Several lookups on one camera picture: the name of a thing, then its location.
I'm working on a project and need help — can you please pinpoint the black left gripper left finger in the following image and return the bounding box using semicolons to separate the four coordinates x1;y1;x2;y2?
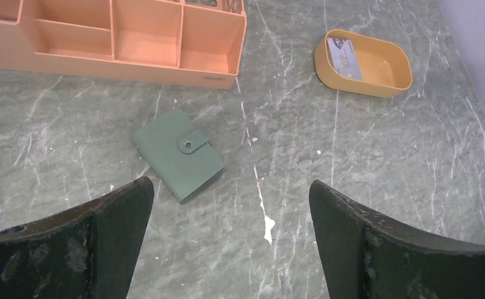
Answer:
0;177;154;298

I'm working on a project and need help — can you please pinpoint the green leather card holder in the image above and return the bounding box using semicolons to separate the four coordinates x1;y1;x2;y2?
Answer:
131;108;224;202

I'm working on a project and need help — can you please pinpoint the yellow oval tray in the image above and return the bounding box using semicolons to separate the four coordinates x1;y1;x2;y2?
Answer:
314;29;413;98

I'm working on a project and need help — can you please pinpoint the grey credit card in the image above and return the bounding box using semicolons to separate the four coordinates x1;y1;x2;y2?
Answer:
327;37;362;80

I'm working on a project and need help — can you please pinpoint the orange plastic desk organizer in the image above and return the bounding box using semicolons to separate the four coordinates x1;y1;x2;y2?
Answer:
0;0;247;89

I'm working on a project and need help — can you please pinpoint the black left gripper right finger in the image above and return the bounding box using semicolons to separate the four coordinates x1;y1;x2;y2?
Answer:
309;180;485;298

